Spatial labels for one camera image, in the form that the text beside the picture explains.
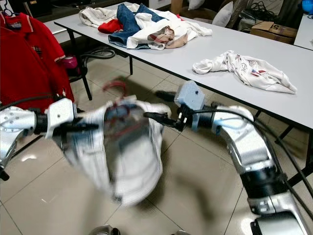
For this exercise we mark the grey robot foot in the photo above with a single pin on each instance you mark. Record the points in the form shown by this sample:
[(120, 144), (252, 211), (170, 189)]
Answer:
[(180, 233), (103, 230)]

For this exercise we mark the blue denim jeans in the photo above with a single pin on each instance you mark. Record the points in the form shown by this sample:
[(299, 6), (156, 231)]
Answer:
[(127, 27)]

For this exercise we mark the blue round object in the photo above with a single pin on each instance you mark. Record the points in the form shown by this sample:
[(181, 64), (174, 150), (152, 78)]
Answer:
[(307, 7)]

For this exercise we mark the white shirt with plaid lining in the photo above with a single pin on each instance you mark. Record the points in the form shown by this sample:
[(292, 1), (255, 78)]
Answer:
[(193, 30)]

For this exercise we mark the red plastic hanger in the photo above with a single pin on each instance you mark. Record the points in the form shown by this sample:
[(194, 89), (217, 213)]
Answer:
[(116, 84)]

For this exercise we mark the grey robot right foot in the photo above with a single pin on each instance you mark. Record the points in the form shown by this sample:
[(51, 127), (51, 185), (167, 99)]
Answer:
[(180, 233)]

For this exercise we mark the plain cardboard box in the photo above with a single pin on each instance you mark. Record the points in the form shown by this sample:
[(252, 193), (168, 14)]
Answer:
[(271, 32)]

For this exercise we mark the small white pillow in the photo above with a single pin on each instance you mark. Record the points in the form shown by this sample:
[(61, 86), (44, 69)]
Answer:
[(195, 4)]

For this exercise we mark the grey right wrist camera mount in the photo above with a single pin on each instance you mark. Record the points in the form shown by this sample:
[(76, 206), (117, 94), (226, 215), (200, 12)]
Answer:
[(190, 95)]

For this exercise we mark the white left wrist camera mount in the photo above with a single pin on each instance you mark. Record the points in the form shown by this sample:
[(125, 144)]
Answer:
[(59, 112)]

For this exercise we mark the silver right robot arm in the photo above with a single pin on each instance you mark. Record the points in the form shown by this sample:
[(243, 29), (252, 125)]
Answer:
[(244, 142)]

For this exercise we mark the red polo shirt striped collar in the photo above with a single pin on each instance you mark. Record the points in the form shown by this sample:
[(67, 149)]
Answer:
[(29, 73)]

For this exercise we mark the white shirt with flag print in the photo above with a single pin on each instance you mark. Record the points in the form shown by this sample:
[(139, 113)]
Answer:
[(239, 68)]

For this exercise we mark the white collared shirt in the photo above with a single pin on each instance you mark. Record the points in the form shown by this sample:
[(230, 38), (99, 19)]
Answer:
[(137, 181)]

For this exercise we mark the cream crumpled shirt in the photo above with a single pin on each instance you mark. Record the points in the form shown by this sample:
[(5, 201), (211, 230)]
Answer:
[(93, 16)]

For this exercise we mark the long white table black legs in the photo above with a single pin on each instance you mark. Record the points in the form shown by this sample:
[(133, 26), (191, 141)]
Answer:
[(225, 44)]

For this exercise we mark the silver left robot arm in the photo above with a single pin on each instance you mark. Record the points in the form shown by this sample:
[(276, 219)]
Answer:
[(17, 127)]

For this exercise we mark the large white pillow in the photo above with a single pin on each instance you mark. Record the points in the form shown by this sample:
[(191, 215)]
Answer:
[(223, 14)]

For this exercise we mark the grey robot left foot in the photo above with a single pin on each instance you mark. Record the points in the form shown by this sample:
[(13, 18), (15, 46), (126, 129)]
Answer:
[(103, 230)]

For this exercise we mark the small white table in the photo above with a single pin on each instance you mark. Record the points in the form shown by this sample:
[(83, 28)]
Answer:
[(305, 32)]

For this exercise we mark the small red garment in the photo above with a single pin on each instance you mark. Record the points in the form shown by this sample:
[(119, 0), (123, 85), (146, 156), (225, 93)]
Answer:
[(110, 26)]

